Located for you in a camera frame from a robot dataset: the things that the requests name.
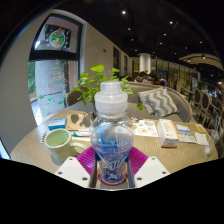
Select clear blue-labelled water bottle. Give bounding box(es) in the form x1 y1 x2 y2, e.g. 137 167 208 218
89 80 136 186

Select white ointment tube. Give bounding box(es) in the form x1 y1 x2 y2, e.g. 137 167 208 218
71 129 91 138

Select grey curved sofa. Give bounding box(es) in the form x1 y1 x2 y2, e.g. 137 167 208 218
64 81 194 124

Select group of dining chairs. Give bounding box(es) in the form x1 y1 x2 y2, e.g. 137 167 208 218
181 84 224 134

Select grey chevron cushion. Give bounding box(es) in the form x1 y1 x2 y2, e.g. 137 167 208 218
138 87 179 118

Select white paper napkin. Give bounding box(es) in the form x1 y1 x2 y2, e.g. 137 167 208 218
194 132 210 147

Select white blue paper packet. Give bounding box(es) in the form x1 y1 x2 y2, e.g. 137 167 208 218
174 123 198 144

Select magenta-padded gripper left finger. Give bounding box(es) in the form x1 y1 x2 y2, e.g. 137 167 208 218
54 146 99 190

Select small blue white box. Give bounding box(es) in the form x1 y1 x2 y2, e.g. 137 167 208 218
48 118 67 131

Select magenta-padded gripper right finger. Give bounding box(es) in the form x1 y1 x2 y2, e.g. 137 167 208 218
127 146 171 189

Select pale green mug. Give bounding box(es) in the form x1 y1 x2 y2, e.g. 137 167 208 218
44 128 88 164

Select printed white leaflet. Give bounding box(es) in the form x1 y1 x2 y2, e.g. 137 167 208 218
131 118 159 138

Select clear plastic cup with straw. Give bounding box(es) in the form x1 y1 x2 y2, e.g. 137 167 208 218
203 128 221 158

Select tree-shaped window decal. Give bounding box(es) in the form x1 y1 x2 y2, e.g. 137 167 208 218
47 65 66 90

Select green potted plant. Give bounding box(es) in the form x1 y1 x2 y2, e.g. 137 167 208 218
69 64 146 113

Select blister pill pack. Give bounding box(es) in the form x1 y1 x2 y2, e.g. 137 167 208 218
39 131 50 144

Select person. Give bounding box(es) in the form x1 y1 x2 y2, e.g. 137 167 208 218
151 73 169 88
134 70 151 84

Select small yellow card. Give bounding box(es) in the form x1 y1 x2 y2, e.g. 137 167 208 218
194 123 207 133

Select round wreath window sticker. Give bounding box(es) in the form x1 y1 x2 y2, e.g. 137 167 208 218
49 29 66 49

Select white orange medicine box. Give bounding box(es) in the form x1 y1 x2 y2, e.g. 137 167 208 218
156 118 180 148

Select group of ceiling lights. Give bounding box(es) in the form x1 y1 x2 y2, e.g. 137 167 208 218
119 9 224 86

